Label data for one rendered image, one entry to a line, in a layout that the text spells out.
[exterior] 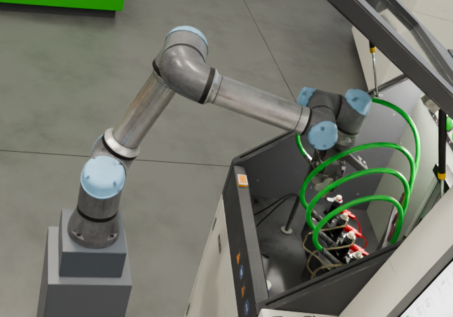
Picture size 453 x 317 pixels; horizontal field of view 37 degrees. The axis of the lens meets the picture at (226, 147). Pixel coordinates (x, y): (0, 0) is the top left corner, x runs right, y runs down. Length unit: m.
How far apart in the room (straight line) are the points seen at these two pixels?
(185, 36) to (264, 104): 0.27
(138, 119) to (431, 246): 0.84
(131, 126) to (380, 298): 0.81
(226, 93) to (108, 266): 0.65
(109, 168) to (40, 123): 2.15
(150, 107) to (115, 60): 2.91
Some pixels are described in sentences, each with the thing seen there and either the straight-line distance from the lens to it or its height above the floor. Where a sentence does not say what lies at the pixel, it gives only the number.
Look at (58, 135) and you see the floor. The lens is 3.96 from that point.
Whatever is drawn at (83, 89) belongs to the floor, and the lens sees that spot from 4.40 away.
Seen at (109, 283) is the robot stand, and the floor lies 0.80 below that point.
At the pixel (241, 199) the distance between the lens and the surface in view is 2.22.
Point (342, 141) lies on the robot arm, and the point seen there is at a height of 1.33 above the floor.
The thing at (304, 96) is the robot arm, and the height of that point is 1.43.
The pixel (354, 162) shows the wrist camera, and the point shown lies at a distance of 2.01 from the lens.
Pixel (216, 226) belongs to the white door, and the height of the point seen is 0.69.
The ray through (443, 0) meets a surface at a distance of 4.80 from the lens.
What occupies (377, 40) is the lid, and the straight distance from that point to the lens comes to 1.40.
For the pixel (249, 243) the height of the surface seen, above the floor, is 0.95.
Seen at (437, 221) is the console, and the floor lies 1.38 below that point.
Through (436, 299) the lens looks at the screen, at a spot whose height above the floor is 1.29.
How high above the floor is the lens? 2.29
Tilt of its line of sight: 33 degrees down
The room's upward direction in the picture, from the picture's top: 17 degrees clockwise
